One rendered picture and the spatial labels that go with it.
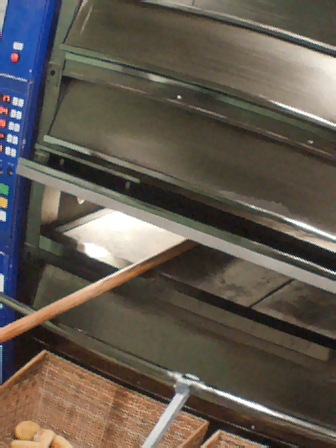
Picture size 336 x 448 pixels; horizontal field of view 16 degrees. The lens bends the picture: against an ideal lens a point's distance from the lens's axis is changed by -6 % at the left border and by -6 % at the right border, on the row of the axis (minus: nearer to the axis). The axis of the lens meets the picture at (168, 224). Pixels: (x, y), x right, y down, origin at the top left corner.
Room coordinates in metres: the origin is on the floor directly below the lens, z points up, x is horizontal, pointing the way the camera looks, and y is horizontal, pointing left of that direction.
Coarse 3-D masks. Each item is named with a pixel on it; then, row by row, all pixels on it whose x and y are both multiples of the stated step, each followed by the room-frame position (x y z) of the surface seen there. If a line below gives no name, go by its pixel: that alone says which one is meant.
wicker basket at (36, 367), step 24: (48, 360) 2.91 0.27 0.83; (24, 384) 2.83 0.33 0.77; (48, 384) 2.88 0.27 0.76; (72, 384) 2.85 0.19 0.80; (96, 384) 2.82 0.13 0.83; (0, 408) 2.73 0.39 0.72; (24, 408) 2.84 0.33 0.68; (48, 408) 2.86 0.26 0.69; (72, 408) 2.83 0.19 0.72; (96, 408) 2.80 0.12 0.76; (120, 408) 2.77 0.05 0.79; (144, 408) 2.74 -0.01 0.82; (0, 432) 2.73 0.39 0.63; (72, 432) 2.80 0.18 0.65; (96, 432) 2.77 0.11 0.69; (120, 432) 2.74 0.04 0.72; (168, 432) 2.69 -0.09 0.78; (192, 432) 2.66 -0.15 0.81
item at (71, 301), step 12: (192, 240) 3.03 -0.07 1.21; (156, 252) 2.91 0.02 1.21; (168, 252) 2.92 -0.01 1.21; (180, 252) 2.97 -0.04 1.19; (132, 264) 2.81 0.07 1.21; (144, 264) 2.82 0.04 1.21; (156, 264) 2.87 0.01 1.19; (108, 276) 2.71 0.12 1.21; (120, 276) 2.73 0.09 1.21; (132, 276) 2.77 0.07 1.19; (84, 288) 2.63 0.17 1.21; (96, 288) 2.64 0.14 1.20; (108, 288) 2.68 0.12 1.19; (60, 300) 2.53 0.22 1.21; (72, 300) 2.55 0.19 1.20; (84, 300) 2.59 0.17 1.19; (36, 312) 2.44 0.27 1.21; (48, 312) 2.46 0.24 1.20; (60, 312) 2.50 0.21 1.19; (12, 324) 2.36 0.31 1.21; (24, 324) 2.38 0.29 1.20; (36, 324) 2.42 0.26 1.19; (0, 336) 2.29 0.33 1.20; (12, 336) 2.33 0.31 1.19
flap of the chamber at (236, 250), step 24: (24, 168) 2.83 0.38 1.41; (72, 168) 2.93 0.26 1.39; (72, 192) 2.74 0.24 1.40; (144, 192) 2.84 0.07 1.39; (144, 216) 2.64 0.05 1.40; (192, 216) 2.70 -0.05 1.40; (216, 216) 2.76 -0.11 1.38; (216, 240) 2.54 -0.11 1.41; (264, 240) 2.63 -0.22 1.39; (264, 264) 2.48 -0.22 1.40
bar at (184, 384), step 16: (16, 304) 2.54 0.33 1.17; (48, 320) 2.49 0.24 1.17; (80, 336) 2.44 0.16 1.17; (112, 352) 2.39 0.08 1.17; (128, 352) 2.39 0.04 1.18; (144, 368) 2.35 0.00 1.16; (160, 368) 2.34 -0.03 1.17; (176, 384) 2.30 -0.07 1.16; (192, 384) 2.29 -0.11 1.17; (176, 400) 2.28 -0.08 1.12; (224, 400) 2.24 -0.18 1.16; (240, 400) 2.23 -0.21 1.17; (272, 416) 2.18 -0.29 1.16; (288, 416) 2.17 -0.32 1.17; (160, 432) 2.22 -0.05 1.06; (304, 432) 2.14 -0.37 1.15; (320, 432) 2.11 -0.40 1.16
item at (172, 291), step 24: (48, 240) 2.95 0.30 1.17; (72, 240) 2.97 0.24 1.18; (96, 264) 2.87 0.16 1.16; (120, 264) 2.86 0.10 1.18; (144, 288) 2.80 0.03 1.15; (168, 288) 2.76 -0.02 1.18; (192, 288) 2.78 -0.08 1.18; (216, 312) 2.69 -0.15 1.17; (240, 312) 2.68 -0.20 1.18; (264, 336) 2.62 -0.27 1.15; (288, 336) 2.59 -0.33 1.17; (312, 336) 2.59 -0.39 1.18
